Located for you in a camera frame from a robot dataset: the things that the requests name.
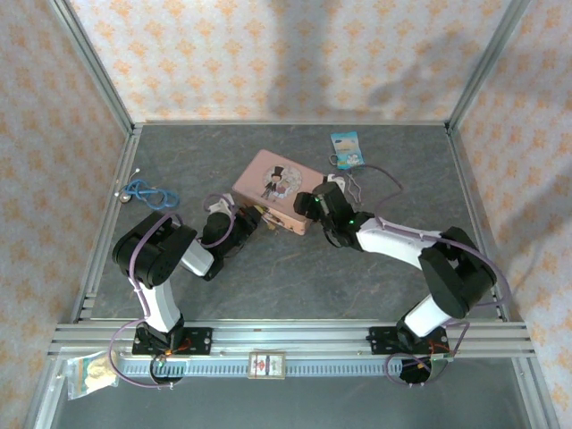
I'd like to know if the pink tin box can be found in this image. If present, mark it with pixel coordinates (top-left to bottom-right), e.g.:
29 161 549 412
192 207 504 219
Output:
231 149 326 237

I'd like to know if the blue snack packet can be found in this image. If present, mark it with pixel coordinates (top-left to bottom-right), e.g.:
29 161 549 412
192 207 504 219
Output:
329 130 366 171

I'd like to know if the blue stethoscope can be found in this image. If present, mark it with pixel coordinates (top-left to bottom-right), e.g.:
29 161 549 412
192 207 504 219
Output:
114 167 181 211

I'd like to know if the clear plastic snack bag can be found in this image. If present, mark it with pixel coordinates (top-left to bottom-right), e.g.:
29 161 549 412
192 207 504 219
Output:
66 350 120 401

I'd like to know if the bent grey wire loop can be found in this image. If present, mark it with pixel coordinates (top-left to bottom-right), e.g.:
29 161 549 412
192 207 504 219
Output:
346 172 364 205

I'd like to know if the aluminium side frame rail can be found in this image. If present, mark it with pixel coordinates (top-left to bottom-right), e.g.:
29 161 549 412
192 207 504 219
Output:
445 124 562 429
24 124 145 429

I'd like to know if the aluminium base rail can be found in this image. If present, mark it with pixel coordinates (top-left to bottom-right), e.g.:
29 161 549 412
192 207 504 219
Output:
49 319 535 358

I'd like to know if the grey slotted cable duct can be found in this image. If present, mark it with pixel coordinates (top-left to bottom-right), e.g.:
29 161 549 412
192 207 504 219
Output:
119 356 406 379

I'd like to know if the aluminium frame post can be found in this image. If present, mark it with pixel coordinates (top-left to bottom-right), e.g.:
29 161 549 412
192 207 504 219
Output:
47 0 138 135
445 0 532 135

